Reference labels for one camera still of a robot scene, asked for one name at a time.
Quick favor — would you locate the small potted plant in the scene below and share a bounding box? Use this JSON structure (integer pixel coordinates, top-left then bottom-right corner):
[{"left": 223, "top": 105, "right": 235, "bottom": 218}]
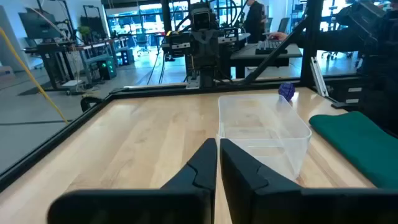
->
[{"left": 77, "top": 25, "right": 91, "bottom": 43}]

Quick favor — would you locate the white floor box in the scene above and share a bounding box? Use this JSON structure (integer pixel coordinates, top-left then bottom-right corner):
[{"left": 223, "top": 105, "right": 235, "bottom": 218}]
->
[{"left": 61, "top": 80, "right": 85, "bottom": 94}]

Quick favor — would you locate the black computer keyboard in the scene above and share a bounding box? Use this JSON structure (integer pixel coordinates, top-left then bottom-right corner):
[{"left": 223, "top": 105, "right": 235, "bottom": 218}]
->
[{"left": 255, "top": 40, "right": 289, "bottom": 55}]

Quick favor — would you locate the grey desk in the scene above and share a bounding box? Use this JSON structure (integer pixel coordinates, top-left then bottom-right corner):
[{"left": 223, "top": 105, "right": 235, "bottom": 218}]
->
[{"left": 229, "top": 42, "right": 303, "bottom": 79}]

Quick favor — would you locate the black table edge frame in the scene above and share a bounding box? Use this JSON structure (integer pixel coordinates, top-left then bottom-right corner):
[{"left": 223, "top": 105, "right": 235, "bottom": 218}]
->
[{"left": 0, "top": 79, "right": 398, "bottom": 192}]

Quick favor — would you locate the black frame post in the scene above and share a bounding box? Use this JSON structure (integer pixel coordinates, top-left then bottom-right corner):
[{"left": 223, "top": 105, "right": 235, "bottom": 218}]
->
[{"left": 300, "top": 0, "right": 326, "bottom": 88}]

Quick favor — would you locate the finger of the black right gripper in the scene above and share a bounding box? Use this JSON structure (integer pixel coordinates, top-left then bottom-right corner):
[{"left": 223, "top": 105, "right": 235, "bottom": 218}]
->
[
  {"left": 204, "top": 30, "right": 220, "bottom": 68},
  {"left": 190, "top": 30, "right": 205, "bottom": 68}
]

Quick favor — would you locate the black labelled drawer unit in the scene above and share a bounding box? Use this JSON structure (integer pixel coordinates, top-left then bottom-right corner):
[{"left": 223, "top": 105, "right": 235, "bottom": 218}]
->
[{"left": 323, "top": 76, "right": 366, "bottom": 105}]

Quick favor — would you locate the black computer tower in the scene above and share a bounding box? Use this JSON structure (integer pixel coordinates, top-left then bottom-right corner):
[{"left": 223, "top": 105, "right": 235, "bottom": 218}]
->
[{"left": 121, "top": 48, "right": 135, "bottom": 66}]

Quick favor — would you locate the black diagonal frame strut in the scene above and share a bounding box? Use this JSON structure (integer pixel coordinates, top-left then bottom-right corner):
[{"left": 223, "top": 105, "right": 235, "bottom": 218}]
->
[{"left": 244, "top": 17, "right": 308, "bottom": 84}]

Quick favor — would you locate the green cloth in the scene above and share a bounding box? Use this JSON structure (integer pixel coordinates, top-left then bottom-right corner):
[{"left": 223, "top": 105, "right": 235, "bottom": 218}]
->
[{"left": 308, "top": 111, "right": 398, "bottom": 190}]

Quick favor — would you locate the computer tower with green lights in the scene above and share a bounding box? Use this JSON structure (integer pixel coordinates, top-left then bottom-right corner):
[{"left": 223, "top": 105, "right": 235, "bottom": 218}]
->
[{"left": 96, "top": 57, "right": 118, "bottom": 80}]

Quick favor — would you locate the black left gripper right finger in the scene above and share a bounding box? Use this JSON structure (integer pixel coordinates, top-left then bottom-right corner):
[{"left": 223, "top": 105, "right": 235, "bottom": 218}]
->
[{"left": 220, "top": 138, "right": 398, "bottom": 224}]

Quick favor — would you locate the person's hand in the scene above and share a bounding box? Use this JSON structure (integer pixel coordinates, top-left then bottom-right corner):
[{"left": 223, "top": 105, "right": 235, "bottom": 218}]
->
[{"left": 267, "top": 32, "right": 289, "bottom": 42}]

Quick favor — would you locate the silver aluminium extrusion piece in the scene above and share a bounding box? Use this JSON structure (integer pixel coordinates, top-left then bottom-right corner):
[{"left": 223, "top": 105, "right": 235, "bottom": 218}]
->
[{"left": 310, "top": 57, "right": 330, "bottom": 98}]

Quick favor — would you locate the black standing desk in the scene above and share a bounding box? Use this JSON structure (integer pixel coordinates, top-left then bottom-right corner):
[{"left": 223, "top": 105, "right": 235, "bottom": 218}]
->
[{"left": 24, "top": 39, "right": 131, "bottom": 91}]

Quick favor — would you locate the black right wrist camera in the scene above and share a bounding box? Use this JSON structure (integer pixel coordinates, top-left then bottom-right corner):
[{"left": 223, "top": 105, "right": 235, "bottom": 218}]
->
[{"left": 190, "top": 2, "right": 213, "bottom": 31}]

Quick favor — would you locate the person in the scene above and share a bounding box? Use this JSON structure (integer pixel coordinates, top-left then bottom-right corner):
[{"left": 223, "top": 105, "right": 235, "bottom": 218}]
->
[{"left": 243, "top": 0, "right": 267, "bottom": 44}]

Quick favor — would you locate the purple toy grape bunch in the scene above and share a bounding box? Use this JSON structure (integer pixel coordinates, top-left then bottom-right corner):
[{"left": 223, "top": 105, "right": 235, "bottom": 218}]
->
[{"left": 278, "top": 82, "right": 296, "bottom": 102}]

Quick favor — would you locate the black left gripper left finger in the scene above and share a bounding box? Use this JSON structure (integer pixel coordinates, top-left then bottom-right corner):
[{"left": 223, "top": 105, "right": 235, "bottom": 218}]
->
[{"left": 47, "top": 138, "right": 218, "bottom": 224}]

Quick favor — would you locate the black monitor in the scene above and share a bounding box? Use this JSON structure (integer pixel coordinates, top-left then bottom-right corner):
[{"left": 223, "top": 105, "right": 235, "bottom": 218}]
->
[{"left": 17, "top": 9, "right": 62, "bottom": 40}]

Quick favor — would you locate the black corner bracket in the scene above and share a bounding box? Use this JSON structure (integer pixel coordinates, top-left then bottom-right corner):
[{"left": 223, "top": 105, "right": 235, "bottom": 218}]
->
[{"left": 80, "top": 96, "right": 103, "bottom": 113}]

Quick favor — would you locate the yellow hanging cable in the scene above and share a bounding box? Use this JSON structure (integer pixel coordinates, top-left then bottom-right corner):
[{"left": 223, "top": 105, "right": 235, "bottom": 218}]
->
[{"left": 0, "top": 27, "right": 69, "bottom": 125}]

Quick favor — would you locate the clear plastic tupperware container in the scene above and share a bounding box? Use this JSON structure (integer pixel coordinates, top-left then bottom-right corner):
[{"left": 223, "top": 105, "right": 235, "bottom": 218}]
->
[{"left": 216, "top": 94, "right": 313, "bottom": 182}]

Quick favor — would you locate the grey office chair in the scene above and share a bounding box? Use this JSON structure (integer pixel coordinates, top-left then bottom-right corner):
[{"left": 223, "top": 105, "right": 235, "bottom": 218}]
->
[{"left": 277, "top": 17, "right": 290, "bottom": 34}]

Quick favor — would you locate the blue office chair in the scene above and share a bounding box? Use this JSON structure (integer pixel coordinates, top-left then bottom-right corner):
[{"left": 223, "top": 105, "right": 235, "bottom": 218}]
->
[{"left": 136, "top": 32, "right": 150, "bottom": 57}]

